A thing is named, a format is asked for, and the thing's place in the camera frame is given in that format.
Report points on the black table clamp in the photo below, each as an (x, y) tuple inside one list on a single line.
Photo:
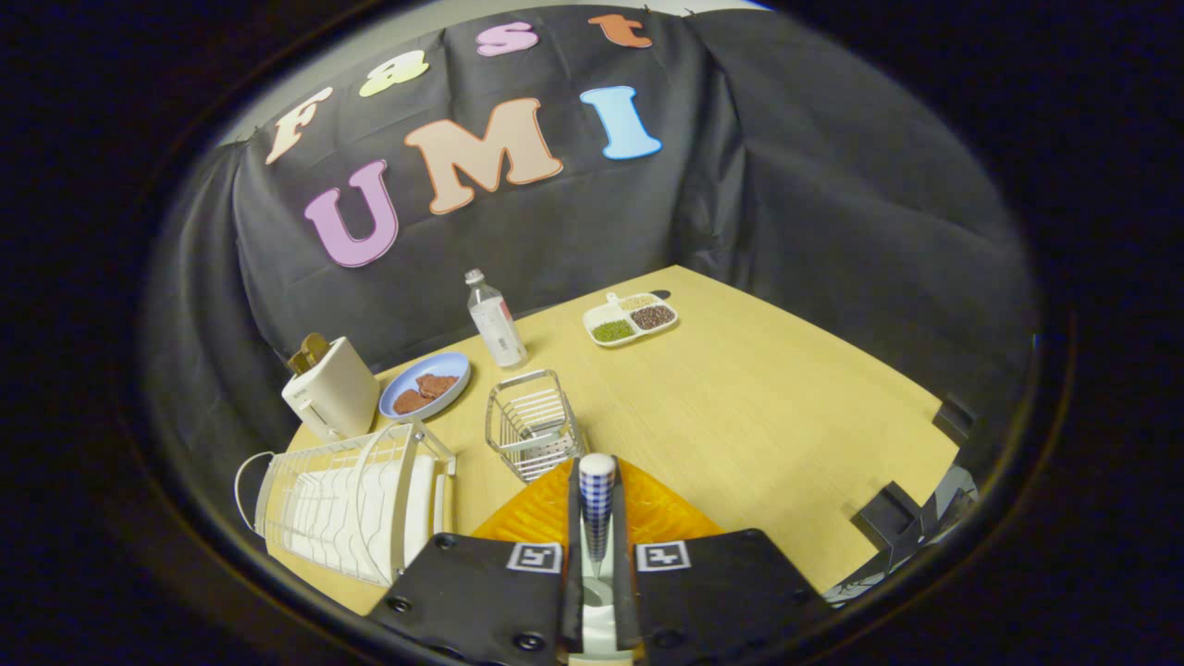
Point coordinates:
[(886, 513), (955, 418)]

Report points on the clear plastic bottle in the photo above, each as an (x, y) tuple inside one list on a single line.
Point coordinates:
[(499, 328)]

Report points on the blue plate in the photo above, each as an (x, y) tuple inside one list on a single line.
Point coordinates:
[(449, 368)]

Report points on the green beans pile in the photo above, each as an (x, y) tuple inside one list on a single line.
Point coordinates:
[(612, 330)]

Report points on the white toaster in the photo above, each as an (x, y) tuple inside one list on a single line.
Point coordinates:
[(338, 393)]

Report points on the white divided dish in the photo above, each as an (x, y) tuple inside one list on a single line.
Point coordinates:
[(629, 314)]

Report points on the blue checkered white spoon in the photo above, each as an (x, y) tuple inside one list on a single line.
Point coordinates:
[(598, 499)]

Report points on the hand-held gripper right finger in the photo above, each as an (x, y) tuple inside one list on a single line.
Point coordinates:
[(622, 555)]

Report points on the red beans pile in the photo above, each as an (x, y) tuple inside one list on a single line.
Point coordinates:
[(653, 317)]

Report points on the brown meat patty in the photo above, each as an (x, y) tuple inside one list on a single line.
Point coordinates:
[(437, 384), (412, 401)]

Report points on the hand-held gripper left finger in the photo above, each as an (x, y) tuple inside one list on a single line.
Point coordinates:
[(574, 555)]

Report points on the brown toast slice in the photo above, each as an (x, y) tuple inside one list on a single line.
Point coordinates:
[(316, 350), (298, 363)]

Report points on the beige grains pile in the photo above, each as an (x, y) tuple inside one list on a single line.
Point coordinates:
[(638, 302)]

